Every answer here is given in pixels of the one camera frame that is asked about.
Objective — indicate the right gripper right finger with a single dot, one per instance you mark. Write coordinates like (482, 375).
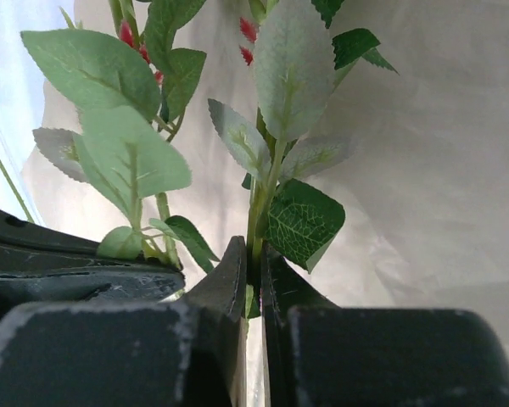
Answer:
(319, 354)

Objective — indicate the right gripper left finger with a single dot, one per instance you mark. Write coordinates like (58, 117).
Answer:
(188, 352)

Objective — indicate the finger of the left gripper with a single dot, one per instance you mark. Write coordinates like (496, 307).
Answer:
(42, 265)

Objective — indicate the white fake flower stem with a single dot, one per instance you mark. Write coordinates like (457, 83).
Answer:
(16, 193)

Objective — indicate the brown orange fake flower stem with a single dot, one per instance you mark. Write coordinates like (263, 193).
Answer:
(131, 90)

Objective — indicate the pink fake flower stem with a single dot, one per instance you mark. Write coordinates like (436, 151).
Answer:
(297, 64)

